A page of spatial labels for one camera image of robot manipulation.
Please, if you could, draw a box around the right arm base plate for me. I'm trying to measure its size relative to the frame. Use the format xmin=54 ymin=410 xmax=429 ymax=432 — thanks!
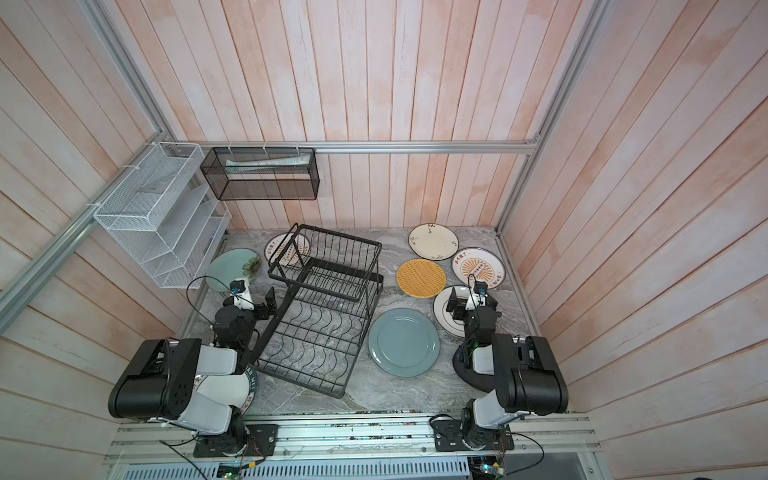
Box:
xmin=428 ymin=415 xmax=515 ymax=453

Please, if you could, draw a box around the cream plate with berry sprigs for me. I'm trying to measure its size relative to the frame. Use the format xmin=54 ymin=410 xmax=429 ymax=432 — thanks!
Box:
xmin=408 ymin=223 xmax=459 ymax=261

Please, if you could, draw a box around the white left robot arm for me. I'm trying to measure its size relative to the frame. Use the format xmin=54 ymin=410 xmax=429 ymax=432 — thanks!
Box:
xmin=107 ymin=279 xmax=277 ymax=457

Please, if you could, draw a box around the black mesh wall basket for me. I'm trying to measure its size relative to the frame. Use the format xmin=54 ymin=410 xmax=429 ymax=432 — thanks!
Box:
xmin=201 ymin=146 xmax=320 ymax=201

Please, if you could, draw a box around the large grey-green plate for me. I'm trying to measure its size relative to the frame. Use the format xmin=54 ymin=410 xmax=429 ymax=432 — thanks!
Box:
xmin=368 ymin=308 xmax=441 ymax=378

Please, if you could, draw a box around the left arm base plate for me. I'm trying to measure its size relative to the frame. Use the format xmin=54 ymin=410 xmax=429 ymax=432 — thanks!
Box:
xmin=193 ymin=423 xmax=279 ymax=458

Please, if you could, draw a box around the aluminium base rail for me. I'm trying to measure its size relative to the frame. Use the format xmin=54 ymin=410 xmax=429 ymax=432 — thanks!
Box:
xmin=103 ymin=412 xmax=601 ymax=465

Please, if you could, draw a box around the white plate dark green rim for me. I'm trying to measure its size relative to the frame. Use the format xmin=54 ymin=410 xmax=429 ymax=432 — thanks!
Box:
xmin=196 ymin=365 xmax=258 ymax=414

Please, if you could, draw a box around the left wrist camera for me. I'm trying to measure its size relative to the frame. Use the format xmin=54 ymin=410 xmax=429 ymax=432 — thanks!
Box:
xmin=229 ymin=277 xmax=255 ymax=310

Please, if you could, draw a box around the black wire dish rack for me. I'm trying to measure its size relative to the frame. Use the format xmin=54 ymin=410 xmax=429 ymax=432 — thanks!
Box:
xmin=255 ymin=224 xmax=384 ymax=398

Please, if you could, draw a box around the aluminium wall frame rail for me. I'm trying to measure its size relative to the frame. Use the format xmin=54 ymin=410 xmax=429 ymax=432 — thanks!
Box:
xmin=168 ymin=140 xmax=538 ymax=154

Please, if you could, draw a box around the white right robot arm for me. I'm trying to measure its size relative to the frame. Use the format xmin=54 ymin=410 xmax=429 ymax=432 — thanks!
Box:
xmin=446 ymin=293 xmax=569 ymax=449

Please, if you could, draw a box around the white plate orange sunburst right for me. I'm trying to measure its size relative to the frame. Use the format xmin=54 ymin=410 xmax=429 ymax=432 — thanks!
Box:
xmin=452 ymin=248 xmax=506 ymax=289

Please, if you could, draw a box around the white plate orange sunburst left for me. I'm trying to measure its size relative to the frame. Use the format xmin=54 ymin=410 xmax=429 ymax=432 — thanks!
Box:
xmin=264 ymin=232 xmax=311 ymax=266

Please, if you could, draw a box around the white plate orange sunburst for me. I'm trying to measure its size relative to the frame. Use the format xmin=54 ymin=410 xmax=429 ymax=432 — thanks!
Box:
xmin=452 ymin=248 xmax=506 ymax=289
xmin=264 ymin=232 xmax=311 ymax=266

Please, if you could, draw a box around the yellow woven plate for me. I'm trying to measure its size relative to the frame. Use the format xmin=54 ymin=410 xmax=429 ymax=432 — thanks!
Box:
xmin=396 ymin=258 xmax=447 ymax=299

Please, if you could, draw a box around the pale green leaf plate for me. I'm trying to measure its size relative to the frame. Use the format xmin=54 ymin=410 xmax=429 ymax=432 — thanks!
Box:
xmin=204 ymin=248 xmax=261 ymax=293

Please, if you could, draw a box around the white mesh wall shelf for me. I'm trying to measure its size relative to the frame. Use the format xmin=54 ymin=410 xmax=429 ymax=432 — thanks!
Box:
xmin=95 ymin=143 xmax=231 ymax=289

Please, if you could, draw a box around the white plate black ring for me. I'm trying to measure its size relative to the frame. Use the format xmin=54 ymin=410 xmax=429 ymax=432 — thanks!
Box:
xmin=433 ymin=284 xmax=481 ymax=338

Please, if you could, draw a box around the black round plate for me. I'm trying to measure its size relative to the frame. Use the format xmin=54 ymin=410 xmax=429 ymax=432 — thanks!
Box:
xmin=452 ymin=349 xmax=495 ymax=393

